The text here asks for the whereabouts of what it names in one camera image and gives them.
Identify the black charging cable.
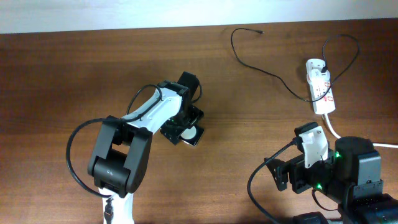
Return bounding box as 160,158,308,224
230,27,361,103

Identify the black smartphone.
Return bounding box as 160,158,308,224
180,124,205,146

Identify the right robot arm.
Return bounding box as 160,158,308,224
264,137,397,224

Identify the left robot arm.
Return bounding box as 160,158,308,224
88,72,204,223

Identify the white charger adapter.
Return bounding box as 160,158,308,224
307,69,330,85

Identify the white power strip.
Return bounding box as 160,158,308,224
305,58,336,115

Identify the white power strip cord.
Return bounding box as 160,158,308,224
322,113,398,149

